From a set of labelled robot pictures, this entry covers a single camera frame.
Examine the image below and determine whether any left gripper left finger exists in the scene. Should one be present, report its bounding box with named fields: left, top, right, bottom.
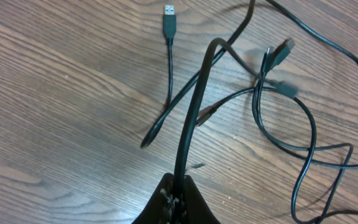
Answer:
left=132, top=173, right=174, bottom=224

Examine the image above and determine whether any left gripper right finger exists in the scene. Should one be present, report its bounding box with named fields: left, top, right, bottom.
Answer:
left=178, top=175, right=220, bottom=224

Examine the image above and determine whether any thin black cable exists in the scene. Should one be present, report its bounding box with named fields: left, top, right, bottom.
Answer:
left=265, top=0, right=358, bottom=91

